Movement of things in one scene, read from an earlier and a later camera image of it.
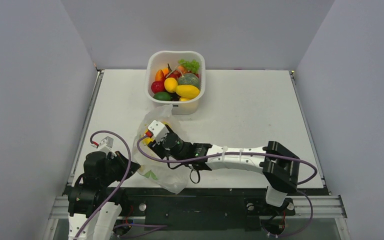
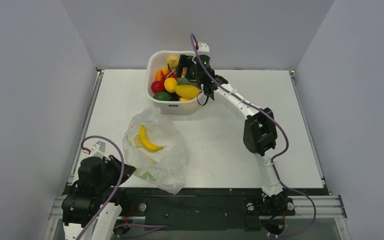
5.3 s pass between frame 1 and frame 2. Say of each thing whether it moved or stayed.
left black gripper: stayed
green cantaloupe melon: stayed
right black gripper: moved
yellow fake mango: stayed
